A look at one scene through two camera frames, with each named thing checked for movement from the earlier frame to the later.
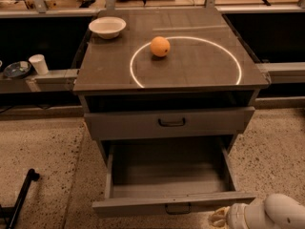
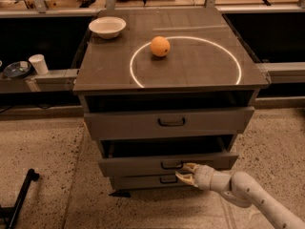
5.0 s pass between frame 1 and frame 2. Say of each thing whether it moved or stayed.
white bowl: stayed
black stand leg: stayed
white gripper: moved
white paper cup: stayed
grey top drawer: stayed
